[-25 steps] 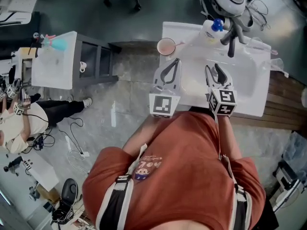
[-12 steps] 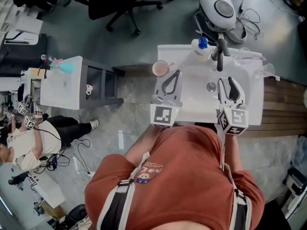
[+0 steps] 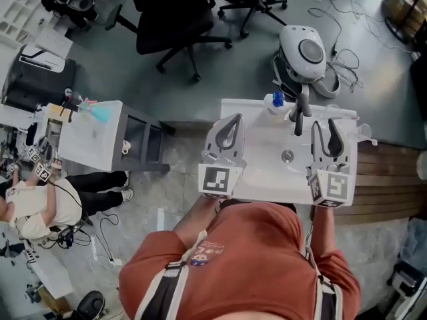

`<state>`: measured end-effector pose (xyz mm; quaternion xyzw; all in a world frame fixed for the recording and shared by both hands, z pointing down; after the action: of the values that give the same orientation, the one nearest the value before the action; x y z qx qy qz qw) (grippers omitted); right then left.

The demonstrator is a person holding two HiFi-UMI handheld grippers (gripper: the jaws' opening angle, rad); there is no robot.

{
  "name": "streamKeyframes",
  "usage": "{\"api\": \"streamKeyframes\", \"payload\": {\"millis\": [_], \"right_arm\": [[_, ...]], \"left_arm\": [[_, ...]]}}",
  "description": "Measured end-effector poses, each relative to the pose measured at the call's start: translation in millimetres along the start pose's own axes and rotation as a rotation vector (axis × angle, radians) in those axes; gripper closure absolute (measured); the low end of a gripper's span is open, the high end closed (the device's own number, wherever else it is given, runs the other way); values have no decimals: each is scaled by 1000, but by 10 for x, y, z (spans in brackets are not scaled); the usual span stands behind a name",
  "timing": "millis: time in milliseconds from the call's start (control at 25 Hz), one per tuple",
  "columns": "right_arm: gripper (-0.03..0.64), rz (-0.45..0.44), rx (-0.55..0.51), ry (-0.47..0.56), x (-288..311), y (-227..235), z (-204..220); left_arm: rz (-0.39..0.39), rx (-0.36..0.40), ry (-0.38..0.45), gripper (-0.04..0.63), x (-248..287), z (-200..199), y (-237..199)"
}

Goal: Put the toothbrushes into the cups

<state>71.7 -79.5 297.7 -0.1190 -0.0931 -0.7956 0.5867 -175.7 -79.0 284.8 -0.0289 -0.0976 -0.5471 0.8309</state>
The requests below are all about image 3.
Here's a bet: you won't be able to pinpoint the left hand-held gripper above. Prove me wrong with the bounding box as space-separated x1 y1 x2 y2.
197 113 248 200

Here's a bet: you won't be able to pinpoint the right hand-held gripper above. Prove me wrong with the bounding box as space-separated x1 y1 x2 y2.
306 117 357 209

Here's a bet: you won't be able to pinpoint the pale pink toothbrush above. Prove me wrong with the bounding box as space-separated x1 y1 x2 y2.
325 110 361 121

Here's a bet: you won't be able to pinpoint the clear plastic cup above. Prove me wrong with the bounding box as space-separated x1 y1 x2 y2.
353 122 373 144

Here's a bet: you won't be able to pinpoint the person's left forearm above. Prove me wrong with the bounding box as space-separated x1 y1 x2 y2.
172 195 231 249

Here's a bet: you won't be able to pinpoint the person's right forearm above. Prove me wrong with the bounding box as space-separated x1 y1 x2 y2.
309 205 338 258

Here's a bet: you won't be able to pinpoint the dark metal faucet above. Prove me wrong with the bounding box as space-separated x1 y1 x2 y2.
288 93 314 137

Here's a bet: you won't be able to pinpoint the soap bottle with blue cap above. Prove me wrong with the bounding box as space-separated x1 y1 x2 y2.
262 91 288 123

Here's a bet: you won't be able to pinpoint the white sink basin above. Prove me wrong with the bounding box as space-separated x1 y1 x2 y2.
57 99 125 173
219 97 360 207

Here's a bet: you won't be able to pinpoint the wooden slat board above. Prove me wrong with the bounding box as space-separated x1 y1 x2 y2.
333 138 427 227

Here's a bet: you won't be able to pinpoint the dark open cabinet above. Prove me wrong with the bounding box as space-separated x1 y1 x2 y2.
112 104 177 175

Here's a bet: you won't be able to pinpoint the white round floor appliance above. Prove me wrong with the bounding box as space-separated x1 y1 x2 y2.
272 24 342 100

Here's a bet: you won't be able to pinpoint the person's orange shirt torso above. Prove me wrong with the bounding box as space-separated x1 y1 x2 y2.
118 201 363 320

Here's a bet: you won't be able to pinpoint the blue plastic bag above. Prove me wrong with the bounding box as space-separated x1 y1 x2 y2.
399 217 427 270

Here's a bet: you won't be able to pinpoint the cardboard boxes shelf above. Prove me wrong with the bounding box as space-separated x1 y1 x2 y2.
382 0 427 43

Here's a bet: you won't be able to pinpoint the black and white equipment box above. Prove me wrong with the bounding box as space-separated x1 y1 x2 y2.
386 261 427 315

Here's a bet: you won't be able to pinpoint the black and white chest harness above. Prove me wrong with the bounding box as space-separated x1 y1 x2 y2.
133 229 345 320

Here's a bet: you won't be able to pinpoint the black storage case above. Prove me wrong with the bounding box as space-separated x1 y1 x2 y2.
2 44 78 113

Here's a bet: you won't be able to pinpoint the black round floor device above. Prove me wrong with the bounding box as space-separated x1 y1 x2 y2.
75 289 107 320

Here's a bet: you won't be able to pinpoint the white compartment shelf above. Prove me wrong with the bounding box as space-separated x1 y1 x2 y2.
0 0 73 60

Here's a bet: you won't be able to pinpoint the tangled floor cables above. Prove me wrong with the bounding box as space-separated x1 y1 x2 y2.
306 0 414 95

